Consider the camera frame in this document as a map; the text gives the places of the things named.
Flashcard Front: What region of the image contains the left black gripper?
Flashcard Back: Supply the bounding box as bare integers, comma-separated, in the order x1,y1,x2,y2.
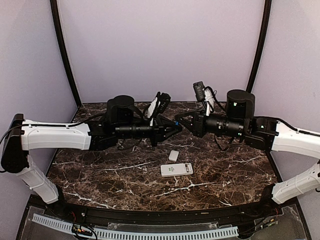
115,116,184,147

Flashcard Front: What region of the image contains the white battery cover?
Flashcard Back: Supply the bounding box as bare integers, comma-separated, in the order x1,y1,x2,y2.
168,150,180,162

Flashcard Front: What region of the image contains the white remote control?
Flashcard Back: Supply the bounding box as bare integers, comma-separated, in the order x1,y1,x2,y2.
160,163,194,177

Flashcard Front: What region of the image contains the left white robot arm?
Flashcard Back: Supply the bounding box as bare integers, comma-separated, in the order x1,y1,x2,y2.
0,92,182,218

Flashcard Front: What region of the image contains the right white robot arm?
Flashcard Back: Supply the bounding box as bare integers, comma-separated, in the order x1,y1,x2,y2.
175,89,320,217

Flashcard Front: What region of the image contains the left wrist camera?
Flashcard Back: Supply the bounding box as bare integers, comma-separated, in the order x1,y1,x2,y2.
143,91,171,121

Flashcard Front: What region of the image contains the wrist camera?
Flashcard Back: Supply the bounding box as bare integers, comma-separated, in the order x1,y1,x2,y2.
193,81,217,116
143,91,171,121

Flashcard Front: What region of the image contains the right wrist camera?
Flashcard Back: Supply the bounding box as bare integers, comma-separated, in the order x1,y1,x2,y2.
193,81,217,116

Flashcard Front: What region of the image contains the black front rail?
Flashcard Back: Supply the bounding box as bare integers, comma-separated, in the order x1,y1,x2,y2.
63,202,276,226

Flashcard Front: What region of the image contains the right black frame post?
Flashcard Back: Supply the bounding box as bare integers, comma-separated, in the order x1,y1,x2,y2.
246,0,272,93

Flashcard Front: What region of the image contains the black frame post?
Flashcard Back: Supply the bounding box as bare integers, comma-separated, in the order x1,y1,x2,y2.
246,0,272,93
49,0,82,108

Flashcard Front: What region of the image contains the white slotted cable duct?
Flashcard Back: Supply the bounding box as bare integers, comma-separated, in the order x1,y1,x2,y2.
31,213,239,240

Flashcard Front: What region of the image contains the left black frame post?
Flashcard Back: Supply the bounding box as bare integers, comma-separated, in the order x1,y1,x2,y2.
49,0,82,108

